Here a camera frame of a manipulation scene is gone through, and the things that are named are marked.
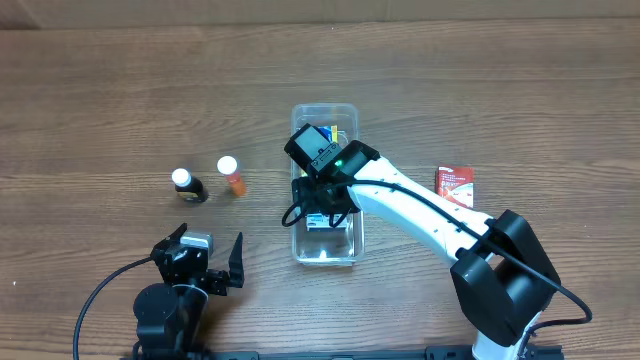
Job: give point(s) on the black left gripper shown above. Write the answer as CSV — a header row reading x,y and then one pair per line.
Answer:
x,y
201,273

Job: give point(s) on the blue yellow VapoDrops box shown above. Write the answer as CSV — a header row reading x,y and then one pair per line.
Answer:
x,y
331,132

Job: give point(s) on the white blue medicine box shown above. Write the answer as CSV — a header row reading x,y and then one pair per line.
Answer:
x,y
320,222

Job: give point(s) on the red white medicine box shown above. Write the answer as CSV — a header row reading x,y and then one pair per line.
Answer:
x,y
456,184

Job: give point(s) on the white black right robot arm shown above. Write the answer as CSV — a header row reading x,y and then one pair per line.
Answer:
x,y
502,276

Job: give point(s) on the clear plastic container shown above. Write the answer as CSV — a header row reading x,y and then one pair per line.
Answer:
x,y
341,247

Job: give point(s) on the dark syrup bottle white cap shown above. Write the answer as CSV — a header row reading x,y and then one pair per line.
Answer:
x,y
188,187

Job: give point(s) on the orange tablet tube white cap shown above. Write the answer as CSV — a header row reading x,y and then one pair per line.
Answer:
x,y
228,167

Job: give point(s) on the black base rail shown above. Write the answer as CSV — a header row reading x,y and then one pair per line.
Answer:
x,y
447,352

